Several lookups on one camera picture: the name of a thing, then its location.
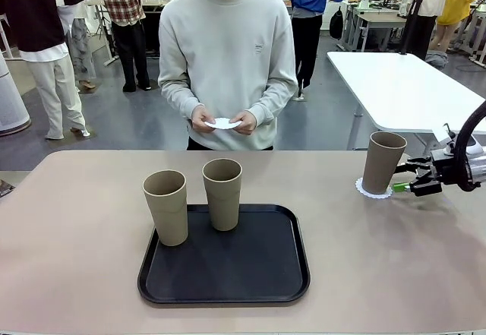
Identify person in plaid shirt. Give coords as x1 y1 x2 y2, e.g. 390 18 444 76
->
94 0 153 93

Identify person in black shirt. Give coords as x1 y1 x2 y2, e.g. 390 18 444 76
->
0 0 91 141

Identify person in beige top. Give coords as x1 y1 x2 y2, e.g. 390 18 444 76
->
402 0 456 61

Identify black plastic serving tray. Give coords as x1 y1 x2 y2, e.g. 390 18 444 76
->
137 204 311 305

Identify person in grey sweatshirt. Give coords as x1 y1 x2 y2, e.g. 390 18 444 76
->
157 0 299 151

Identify white background table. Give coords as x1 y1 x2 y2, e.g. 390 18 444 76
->
326 51 486 152

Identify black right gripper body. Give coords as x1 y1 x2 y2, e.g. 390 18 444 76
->
430 148 475 187

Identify person's right hand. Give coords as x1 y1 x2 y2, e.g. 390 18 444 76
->
191 104 218 135

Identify person's right forearm grey sleeve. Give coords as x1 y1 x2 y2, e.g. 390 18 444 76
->
157 78 207 120

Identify person in patterned grey trousers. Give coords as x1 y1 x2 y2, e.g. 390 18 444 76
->
56 0 99 93

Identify grey cloth bundle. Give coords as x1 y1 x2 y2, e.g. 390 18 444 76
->
424 49 450 71

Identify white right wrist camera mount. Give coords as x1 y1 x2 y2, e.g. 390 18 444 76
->
432 122 459 157

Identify white scalloped paper coaster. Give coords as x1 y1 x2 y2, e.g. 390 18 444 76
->
355 177 393 201
203 117 242 131

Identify white cylindrical air purifier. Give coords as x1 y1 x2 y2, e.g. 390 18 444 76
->
0 50 32 137

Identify black hanging bag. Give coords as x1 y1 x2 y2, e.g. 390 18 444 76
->
329 6 345 41

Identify grey background desk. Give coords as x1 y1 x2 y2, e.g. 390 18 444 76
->
346 2 408 53

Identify black sleeved right arm cable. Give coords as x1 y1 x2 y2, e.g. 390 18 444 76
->
454 100 486 192

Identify person in yellow jacket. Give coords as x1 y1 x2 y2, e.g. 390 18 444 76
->
431 0 478 53

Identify black tripod pole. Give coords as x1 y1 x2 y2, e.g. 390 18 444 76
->
399 0 432 57

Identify person's left forearm grey sleeve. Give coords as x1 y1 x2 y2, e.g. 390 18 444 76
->
245 79 299 126

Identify person's left hand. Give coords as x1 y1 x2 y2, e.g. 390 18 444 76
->
229 110 260 137

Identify tall brown paper cup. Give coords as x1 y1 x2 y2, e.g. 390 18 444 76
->
361 131 408 195
201 159 243 232
142 170 190 247

